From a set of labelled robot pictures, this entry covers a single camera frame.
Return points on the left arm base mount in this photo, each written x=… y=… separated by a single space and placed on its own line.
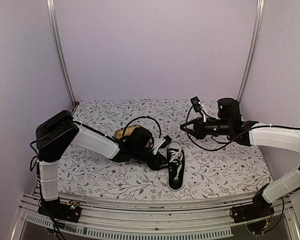
x=70 y=211

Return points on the floral patterned table mat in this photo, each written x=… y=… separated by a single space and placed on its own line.
x=210 y=171

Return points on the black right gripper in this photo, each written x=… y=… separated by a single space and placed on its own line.
x=199 y=131

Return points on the aluminium frame post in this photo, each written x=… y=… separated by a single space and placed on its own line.
x=252 y=49
x=59 y=50

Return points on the right aluminium frame post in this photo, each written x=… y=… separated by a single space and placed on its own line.
x=252 y=49

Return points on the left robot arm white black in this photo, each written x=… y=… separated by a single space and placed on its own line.
x=57 y=133

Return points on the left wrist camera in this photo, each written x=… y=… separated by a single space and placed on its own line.
x=160 y=143

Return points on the black white canvas sneaker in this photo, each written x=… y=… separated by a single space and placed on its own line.
x=176 y=165

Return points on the left aluminium frame post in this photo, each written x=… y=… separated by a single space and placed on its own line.
x=59 y=50

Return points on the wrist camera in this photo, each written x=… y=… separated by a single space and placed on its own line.
x=160 y=143
x=198 y=108

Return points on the front aluminium rail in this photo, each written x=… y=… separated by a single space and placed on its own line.
x=103 y=219

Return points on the woven bamboo tray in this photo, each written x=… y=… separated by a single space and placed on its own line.
x=135 y=136

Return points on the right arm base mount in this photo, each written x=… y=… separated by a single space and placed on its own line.
x=252 y=211

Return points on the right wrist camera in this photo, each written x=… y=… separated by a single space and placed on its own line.
x=198 y=108

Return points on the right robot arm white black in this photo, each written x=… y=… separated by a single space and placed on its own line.
x=229 y=123

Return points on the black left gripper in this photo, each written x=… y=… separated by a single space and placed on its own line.
x=158 y=162

